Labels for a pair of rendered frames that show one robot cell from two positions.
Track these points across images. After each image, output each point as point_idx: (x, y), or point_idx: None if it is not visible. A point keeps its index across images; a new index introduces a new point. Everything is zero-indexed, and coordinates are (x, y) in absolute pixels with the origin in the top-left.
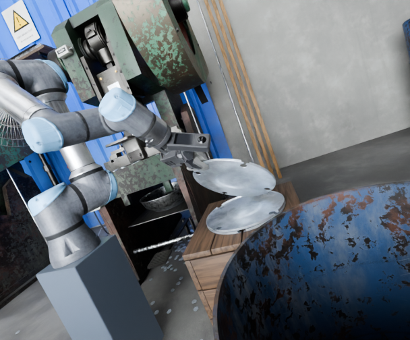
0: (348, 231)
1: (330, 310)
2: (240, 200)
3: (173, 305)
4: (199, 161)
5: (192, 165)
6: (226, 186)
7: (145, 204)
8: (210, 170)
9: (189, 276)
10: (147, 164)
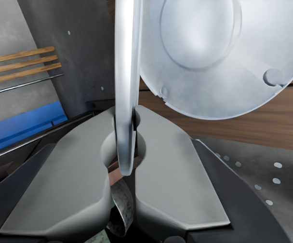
0: None
1: None
2: (149, 52)
3: (266, 160)
4: (160, 163)
5: (272, 233)
6: (138, 73)
7: (127, 228)
8: (134, 106)
9: (216, 144)
10: None
